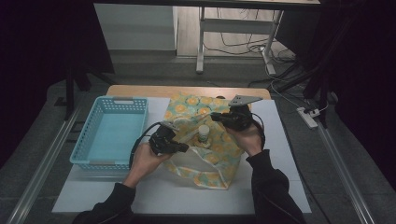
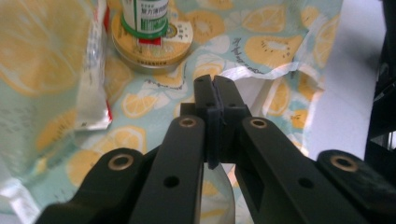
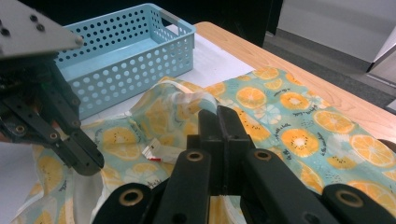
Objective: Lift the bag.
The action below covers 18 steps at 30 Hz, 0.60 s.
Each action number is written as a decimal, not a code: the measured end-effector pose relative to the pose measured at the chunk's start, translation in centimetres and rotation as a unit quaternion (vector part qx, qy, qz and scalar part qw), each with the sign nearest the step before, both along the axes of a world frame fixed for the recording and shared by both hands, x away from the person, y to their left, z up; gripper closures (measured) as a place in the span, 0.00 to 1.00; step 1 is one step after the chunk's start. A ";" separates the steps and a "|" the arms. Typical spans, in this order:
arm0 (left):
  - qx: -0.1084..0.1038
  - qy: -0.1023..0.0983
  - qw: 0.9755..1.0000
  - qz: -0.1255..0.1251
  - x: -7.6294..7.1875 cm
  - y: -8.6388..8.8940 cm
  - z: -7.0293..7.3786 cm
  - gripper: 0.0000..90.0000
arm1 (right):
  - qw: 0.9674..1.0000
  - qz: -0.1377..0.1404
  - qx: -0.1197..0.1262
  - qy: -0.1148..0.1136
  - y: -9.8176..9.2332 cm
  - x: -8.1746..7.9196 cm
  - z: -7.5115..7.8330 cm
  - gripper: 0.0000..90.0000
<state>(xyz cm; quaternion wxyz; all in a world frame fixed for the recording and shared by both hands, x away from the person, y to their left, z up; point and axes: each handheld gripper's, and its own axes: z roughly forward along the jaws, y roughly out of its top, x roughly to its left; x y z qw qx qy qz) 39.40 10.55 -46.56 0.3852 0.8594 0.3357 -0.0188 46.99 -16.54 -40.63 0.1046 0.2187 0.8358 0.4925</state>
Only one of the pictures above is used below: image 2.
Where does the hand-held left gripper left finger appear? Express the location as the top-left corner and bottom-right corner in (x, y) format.
(179, 74), (224, 171)

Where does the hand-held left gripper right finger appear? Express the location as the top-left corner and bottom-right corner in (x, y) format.
(214, 75), (253, 163)

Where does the lemon print fabric bag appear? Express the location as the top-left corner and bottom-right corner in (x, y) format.
(0, 0), (344, 224)

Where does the round yellow tin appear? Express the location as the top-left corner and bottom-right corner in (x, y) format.
(110, 11), (194, 76)

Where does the green and white bottle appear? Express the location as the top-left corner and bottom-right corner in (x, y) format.
(120, 0), (171, 40)

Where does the white table mat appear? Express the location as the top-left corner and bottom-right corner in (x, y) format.
(306, 0), (387, 158)

